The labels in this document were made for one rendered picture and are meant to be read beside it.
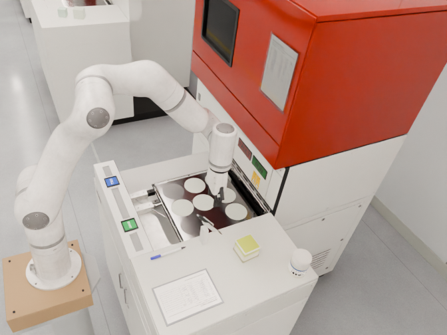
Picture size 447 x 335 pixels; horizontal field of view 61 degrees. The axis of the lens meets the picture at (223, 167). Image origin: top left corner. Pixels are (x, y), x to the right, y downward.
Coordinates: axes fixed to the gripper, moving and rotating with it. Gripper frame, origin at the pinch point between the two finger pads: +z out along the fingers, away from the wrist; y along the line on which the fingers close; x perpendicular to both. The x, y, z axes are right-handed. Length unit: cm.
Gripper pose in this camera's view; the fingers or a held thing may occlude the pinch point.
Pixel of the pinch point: (214, 197)
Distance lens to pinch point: 146.8
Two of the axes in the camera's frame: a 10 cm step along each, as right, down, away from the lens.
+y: 3.1, 6.3, -7.1
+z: -1.2, 7.7, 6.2
